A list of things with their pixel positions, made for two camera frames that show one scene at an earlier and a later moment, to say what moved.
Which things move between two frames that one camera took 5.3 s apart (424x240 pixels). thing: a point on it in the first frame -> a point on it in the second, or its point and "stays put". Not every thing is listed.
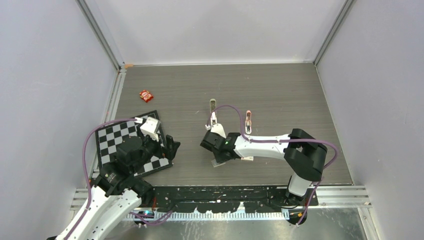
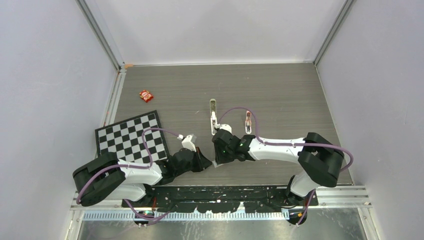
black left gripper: x=172 y=145 -> x=202 y=162
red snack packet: x=146 y=96 stays put
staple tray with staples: x=215 y=164 stays put
